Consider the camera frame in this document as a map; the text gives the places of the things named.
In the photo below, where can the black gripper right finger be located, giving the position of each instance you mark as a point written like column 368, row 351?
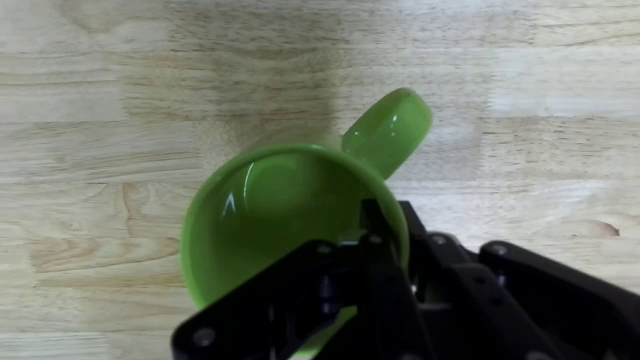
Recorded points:
column 532, row 306

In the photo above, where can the green ceramic mug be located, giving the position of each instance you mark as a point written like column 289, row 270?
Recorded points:
column 267, row 212

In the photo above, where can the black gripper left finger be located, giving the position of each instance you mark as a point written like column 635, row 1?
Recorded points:
column 321, row 300

